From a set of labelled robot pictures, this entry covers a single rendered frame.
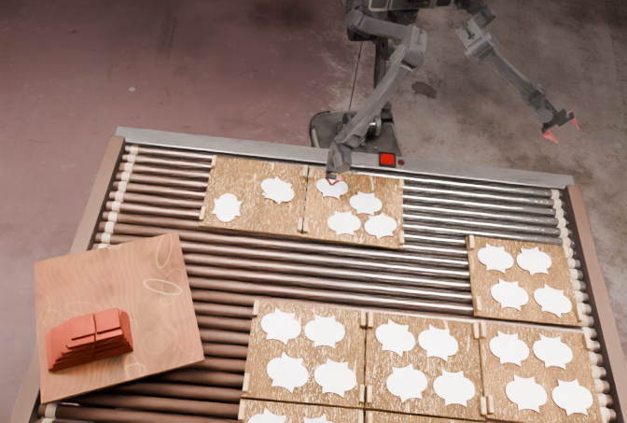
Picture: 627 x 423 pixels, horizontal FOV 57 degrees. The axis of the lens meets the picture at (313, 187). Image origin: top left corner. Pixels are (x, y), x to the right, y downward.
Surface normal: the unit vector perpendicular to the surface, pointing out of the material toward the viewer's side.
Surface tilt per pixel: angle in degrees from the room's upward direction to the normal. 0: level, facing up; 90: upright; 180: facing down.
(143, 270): 0
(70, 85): 0
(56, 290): 0
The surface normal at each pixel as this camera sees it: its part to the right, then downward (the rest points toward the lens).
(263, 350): 0.09, -0.58
